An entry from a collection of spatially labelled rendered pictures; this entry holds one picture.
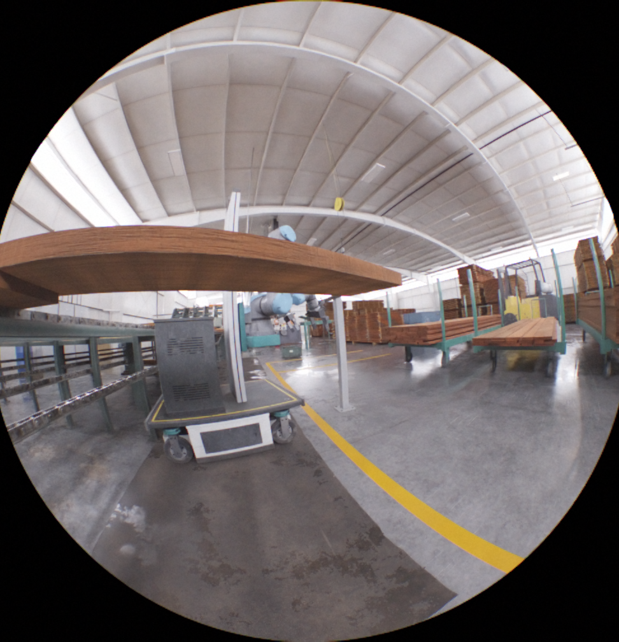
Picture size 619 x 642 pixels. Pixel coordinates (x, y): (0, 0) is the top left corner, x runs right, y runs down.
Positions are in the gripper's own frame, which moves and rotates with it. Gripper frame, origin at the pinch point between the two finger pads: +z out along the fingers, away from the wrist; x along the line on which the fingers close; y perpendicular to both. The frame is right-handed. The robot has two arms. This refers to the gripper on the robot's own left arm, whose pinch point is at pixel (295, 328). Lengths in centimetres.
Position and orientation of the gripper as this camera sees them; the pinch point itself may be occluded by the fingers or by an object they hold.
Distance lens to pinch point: 173.7
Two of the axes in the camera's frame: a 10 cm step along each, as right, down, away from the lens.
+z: 4.8, 8.8, 0.1
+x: -3.7, 1.9, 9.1
